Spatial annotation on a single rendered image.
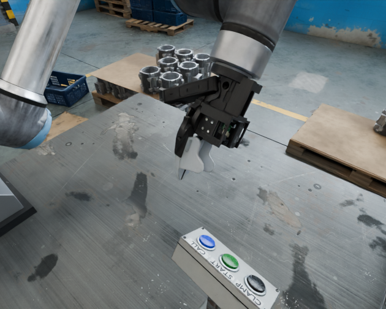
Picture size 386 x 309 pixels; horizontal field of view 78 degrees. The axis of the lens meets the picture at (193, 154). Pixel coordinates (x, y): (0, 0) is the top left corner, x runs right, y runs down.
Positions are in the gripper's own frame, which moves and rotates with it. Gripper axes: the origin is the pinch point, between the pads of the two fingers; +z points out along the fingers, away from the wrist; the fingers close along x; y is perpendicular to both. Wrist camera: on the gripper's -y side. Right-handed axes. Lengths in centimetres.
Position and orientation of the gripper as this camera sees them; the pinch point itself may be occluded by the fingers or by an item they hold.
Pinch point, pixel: (179, 171)
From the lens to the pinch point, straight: 45.8
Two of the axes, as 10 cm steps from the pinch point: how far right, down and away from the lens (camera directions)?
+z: -3.8, 8.8, 2.7
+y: 7.3, 4.7, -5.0
